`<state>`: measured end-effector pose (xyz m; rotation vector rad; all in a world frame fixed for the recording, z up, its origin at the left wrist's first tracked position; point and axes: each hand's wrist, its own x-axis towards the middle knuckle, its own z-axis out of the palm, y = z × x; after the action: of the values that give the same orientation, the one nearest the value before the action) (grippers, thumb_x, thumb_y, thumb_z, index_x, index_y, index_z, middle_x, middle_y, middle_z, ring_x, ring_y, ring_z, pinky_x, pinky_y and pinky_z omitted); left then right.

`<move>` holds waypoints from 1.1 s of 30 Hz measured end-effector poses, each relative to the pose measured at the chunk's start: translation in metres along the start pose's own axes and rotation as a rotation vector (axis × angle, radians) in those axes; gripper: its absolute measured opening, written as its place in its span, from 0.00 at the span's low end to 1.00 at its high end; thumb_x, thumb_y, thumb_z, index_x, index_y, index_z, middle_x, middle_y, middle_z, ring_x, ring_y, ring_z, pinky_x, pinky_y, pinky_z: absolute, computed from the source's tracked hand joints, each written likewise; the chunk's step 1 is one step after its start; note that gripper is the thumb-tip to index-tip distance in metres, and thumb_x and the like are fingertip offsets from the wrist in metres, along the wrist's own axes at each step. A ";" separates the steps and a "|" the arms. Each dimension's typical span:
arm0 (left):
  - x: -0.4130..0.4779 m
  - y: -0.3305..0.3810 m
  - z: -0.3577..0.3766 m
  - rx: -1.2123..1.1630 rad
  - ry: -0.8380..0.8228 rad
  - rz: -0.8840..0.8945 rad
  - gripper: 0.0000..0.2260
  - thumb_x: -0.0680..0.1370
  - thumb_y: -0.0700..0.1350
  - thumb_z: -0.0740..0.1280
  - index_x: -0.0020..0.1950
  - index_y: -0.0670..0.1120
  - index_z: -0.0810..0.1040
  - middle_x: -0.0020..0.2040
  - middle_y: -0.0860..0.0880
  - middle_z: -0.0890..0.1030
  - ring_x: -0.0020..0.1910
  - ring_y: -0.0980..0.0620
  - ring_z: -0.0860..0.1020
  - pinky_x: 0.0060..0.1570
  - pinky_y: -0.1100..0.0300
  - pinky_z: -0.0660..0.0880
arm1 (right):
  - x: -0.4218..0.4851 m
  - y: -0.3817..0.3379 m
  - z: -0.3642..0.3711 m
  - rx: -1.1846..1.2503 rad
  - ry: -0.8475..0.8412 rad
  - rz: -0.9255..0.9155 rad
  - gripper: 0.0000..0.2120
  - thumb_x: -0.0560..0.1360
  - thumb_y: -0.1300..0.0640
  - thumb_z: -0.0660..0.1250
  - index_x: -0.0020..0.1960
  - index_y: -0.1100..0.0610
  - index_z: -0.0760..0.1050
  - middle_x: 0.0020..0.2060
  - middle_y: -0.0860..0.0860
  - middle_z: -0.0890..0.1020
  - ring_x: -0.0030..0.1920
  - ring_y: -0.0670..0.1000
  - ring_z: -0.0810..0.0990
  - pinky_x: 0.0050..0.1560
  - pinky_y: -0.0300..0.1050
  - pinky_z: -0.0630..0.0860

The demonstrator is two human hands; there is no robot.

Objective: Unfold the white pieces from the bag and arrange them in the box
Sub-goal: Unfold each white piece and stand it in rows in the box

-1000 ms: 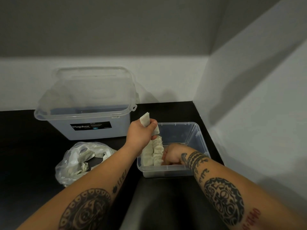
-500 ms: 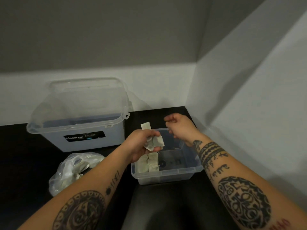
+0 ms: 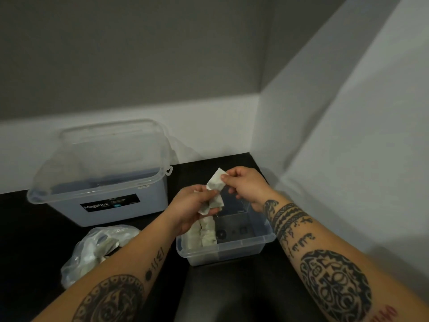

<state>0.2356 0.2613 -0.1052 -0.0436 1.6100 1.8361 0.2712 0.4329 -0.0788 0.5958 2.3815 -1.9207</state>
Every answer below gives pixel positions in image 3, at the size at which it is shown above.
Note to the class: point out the person's right hand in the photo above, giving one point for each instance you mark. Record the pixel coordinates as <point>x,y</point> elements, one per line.
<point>249,186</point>

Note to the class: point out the person's left hand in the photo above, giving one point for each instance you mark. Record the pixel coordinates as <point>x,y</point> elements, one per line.
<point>186,207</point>

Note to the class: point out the rows of white tea bags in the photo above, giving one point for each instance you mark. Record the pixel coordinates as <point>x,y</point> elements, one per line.
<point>202,234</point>

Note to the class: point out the small clear plastic bin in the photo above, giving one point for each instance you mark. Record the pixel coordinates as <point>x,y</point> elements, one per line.
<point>234,251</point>

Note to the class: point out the clear plastic bag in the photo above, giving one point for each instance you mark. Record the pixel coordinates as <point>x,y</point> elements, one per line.
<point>77,261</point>

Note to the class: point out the person's left forearm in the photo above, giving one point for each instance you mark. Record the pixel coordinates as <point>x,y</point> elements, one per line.
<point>110,281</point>

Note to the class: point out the person's right forearm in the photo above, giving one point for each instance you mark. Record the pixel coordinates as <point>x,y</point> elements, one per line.
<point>342,271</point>

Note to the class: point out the clear storage box lid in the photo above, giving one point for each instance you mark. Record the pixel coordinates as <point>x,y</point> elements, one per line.
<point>107,150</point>

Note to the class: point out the large clear storage box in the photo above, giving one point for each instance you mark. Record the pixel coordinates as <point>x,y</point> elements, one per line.
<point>67,211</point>

